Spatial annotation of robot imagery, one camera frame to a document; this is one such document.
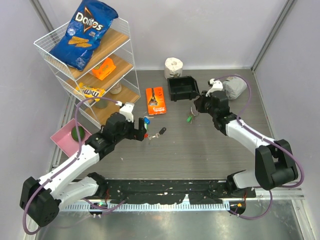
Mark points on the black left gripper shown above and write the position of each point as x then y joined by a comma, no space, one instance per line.
138,134

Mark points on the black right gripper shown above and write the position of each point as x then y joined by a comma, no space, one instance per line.
199,102

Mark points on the blue key tag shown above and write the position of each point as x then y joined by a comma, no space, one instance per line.
146,121

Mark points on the silver key with blue tag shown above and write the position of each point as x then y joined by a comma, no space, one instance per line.
150,117

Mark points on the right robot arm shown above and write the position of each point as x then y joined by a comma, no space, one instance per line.
274,163

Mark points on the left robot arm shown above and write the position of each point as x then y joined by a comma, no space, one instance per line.
43,198

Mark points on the silver key with black tag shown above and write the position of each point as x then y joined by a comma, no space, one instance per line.
157,135

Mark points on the black key tag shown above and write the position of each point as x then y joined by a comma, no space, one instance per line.
162,131

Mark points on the black plastic bin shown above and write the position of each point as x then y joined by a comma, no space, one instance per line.
182,88

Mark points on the grey wrapped bundle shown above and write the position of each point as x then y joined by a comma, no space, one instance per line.
234,86

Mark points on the orange Gillette razor box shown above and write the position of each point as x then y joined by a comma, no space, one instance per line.
155,100

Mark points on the white toilet paper roll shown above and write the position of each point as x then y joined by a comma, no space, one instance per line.
173,68

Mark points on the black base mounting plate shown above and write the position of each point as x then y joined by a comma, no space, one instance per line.
168,192

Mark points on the green lime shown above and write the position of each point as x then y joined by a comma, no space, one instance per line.
78,134

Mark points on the yellow M&M candy bag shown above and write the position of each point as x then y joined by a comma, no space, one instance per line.
89,91

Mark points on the orange snack pouch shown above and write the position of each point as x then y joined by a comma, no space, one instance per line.
102,70

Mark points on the pink box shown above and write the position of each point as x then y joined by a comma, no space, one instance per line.
64,140

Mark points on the blue Doritos chip bag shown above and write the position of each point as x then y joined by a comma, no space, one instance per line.
83,35

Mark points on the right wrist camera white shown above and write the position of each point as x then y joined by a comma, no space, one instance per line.
215,85

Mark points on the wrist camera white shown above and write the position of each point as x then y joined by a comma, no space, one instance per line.
126,109
215,85

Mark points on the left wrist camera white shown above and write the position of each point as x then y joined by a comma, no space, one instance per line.
126,109

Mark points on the white wire shelf rack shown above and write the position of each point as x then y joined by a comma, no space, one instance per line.
116,44

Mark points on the white slotted cable duct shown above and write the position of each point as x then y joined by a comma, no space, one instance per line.
82,206

